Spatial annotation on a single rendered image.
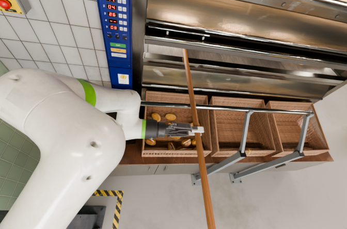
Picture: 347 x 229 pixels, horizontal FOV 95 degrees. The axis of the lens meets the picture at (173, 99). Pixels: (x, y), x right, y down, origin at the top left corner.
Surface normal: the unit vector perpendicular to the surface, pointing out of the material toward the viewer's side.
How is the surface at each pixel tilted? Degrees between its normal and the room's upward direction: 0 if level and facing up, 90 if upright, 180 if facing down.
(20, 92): 13
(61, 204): 53
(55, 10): 90
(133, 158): 0
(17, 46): 90
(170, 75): 70
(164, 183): 0
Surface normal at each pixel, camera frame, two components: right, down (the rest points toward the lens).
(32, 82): 0.34, -0.60
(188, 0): 0.13, 0.57
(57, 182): 0.05, 0.07
